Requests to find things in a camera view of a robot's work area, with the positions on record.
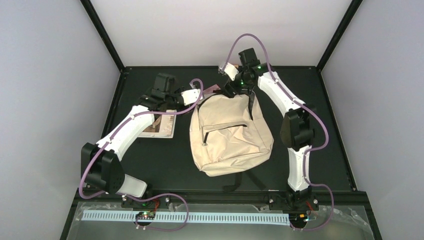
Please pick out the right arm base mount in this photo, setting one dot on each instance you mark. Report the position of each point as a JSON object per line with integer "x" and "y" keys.
{"x": 293, "y": 205}

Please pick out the beige canvas backpack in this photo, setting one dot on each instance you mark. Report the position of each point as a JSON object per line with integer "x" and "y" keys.
{"x": 230, "y": 136}

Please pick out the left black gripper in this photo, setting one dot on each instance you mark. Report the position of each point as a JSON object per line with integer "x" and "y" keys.
{"x": 187, "y": 107}

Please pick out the pink illustrated paperback book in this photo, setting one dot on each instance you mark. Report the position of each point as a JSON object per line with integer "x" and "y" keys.
{"x": 210, "y": 91}

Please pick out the light blue slotted cable duct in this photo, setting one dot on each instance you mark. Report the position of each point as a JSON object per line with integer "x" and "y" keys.
{"x": 280, "y": 219}

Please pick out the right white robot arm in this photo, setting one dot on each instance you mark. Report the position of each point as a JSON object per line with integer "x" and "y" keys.
{"x": 296, "y": 132}

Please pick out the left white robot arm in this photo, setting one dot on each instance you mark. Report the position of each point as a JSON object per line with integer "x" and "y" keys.
{"x": 104, "y": 172}

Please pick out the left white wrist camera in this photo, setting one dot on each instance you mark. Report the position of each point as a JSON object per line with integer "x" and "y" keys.
{"x": 192, "y": 95}

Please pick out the black frame post left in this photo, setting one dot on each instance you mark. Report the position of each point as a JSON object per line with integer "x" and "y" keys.
{"x": 102, "y": 32}

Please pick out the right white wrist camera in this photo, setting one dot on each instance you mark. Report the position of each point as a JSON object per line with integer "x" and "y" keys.
{"x": 229, "y": 70}

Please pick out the black frame post right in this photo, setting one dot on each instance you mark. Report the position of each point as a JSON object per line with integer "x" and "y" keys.
{"x": 337, "y": 36}

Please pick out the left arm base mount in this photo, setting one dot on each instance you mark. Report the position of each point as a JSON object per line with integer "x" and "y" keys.
{"x": 150, "y": 200}

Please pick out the white coffee cover book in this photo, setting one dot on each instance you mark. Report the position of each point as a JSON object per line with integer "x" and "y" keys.
{"x": 163, "y": 127}

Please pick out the black frame post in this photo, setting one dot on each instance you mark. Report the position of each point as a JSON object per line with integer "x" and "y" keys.
{"x": 102, "y": 32}
{"x": 337, "y": 36}

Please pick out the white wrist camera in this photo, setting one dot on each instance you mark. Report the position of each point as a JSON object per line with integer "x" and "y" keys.
{"x": 192, "y": 95}
{"x": 229, "y": 70}

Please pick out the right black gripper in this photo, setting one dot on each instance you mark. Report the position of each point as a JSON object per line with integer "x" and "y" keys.
{"x": 228, "y": 85}

